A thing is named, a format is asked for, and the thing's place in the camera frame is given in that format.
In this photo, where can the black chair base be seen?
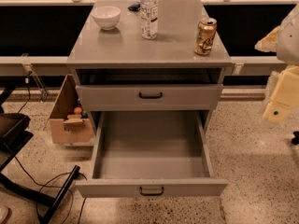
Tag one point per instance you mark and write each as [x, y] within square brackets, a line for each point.
[41, 165]

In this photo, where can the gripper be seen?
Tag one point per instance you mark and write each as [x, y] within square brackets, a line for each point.
[290, 39]

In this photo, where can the grey drawer cabinet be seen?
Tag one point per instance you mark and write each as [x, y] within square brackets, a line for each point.
[122, 56]

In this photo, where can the cardboard box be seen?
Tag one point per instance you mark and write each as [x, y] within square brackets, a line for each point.
[65, 126]

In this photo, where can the orange fruit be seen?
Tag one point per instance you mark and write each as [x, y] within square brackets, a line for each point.
[77, 110]

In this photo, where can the black caster wheel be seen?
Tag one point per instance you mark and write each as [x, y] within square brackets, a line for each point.
[295, 140]

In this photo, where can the crushed gold soda can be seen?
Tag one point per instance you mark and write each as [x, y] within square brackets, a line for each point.
[206, 31]

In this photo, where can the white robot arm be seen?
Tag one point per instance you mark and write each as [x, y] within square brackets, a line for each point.
[284, 41]

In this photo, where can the grey top drawer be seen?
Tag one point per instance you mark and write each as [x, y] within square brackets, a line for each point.
[148, 97]

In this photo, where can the white ceramic bowl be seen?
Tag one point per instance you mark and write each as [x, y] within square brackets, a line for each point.
[106, 17]

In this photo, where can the clear plastic water bottle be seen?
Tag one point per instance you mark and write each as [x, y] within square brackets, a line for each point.
[149, 18]

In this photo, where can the grey drawer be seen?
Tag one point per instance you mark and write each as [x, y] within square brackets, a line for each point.
[148, 97]
[150, 154]

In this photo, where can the small dark blue object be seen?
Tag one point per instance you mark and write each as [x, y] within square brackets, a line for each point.
[134, 7]

